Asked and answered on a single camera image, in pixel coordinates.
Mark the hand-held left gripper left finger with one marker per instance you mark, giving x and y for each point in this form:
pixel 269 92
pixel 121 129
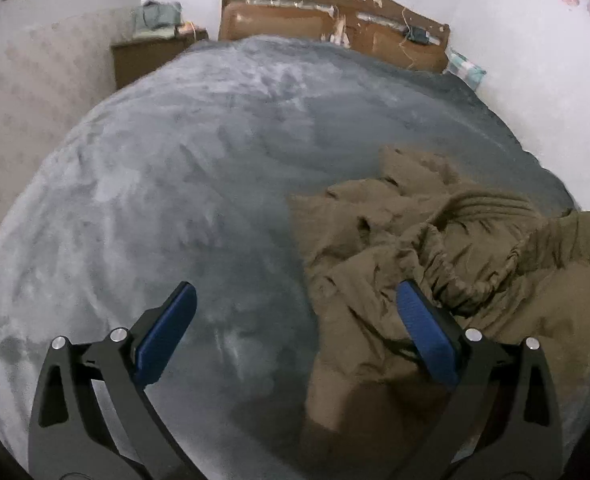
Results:
pixel 167 332

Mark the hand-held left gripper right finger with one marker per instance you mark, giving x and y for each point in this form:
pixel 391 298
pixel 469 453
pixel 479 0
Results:
pixel 427 332

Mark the brown puffer jacket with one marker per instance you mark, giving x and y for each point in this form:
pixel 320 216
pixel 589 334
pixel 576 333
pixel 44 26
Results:
pixel 375 220

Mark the pile of green clothes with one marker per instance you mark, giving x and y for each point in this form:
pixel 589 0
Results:
pixel 157 15

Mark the grey plush blanket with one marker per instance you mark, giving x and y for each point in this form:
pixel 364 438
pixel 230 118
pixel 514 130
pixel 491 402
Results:
pixel 175 160

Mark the checkered pillow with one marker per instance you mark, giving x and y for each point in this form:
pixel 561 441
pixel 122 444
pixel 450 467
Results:
pixel 467 67

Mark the wooden nightstand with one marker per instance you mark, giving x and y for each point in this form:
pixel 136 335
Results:
pixel 140 57

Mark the wooden bed headboard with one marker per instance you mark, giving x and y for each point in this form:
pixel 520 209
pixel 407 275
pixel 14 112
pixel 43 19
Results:
pixel 270 20

